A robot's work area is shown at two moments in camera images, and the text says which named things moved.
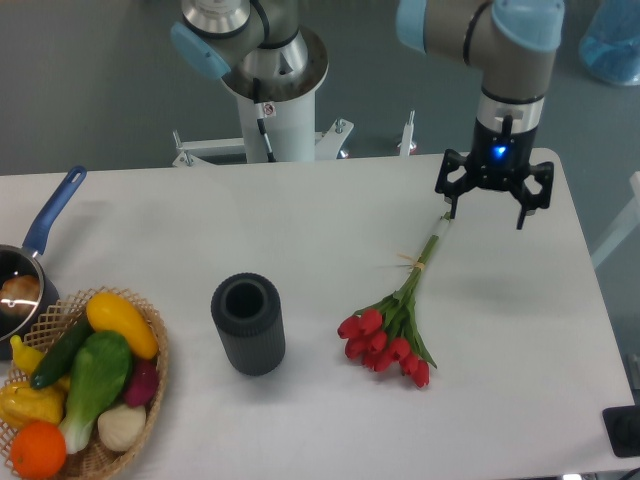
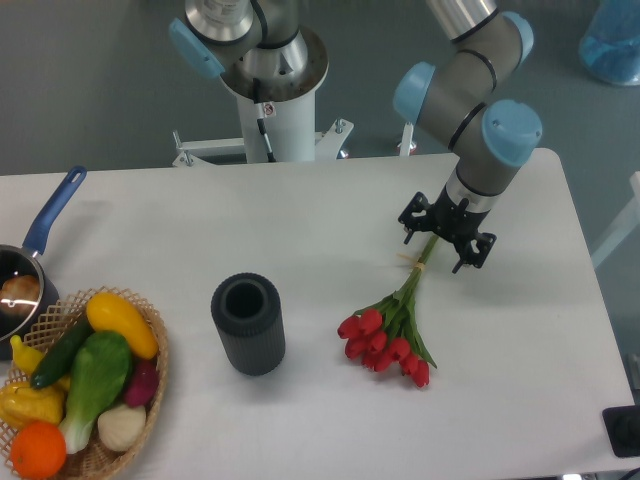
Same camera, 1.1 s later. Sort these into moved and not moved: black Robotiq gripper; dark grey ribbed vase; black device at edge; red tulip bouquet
Moved: black Robotiq gripper
Not moved: red tulip bouquet; black device at edge; dark grey ribbed vase
